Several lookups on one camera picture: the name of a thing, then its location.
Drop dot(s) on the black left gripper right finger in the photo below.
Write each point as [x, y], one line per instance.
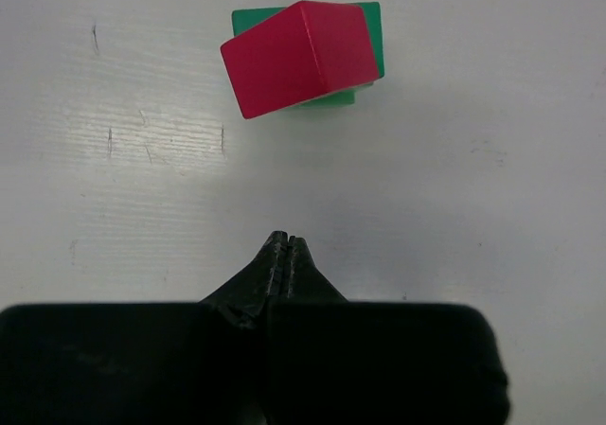
[334, 361]

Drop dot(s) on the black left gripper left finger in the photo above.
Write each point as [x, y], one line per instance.
[141, 363]

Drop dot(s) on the red triangular wooden block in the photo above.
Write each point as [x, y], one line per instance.
[298, 58]

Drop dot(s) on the green rectangular wooden block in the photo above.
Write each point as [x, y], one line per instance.
[374, 37]

